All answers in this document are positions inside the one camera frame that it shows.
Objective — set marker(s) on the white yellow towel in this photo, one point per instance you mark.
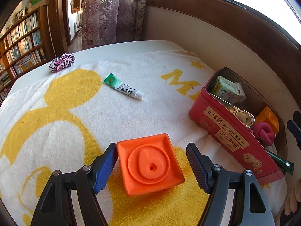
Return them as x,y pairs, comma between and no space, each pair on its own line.
66,120

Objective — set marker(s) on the large metal clamp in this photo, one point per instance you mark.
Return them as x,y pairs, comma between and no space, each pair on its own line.
246,118

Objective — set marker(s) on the purple patterned curtain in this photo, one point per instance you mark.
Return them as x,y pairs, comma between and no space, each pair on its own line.
111,21

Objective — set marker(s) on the orange studded rubber cube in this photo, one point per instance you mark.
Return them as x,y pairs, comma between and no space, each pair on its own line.
148,165

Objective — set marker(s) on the orange duck rubber cube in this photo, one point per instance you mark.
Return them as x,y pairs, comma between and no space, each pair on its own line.
267,116

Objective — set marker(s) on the wooden bookshelf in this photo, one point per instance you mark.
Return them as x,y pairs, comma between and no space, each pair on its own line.
24,47

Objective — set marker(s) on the red tin box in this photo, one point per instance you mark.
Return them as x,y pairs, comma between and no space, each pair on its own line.
230,132

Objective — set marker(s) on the white green ointment tube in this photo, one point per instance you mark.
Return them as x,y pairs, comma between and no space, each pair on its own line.
112,81

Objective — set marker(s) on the large pink foam curler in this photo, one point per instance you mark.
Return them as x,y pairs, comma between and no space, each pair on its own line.
264,133

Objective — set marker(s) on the pink leopard scrunchie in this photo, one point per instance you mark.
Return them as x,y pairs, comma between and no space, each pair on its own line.
60,63

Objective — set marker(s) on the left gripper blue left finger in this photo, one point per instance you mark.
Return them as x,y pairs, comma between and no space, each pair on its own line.
103,166

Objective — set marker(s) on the white gloved right hand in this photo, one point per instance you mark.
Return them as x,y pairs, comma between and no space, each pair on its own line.
292,201

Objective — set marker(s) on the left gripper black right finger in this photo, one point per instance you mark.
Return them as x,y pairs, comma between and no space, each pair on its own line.
201,167

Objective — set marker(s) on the green yellow medicine box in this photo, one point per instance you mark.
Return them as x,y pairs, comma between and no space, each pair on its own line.
226,90

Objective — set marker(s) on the white red roll package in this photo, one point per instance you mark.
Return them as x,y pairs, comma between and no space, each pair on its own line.
241,93

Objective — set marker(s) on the green gold tube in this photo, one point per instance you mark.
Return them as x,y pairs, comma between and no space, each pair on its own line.
281,163

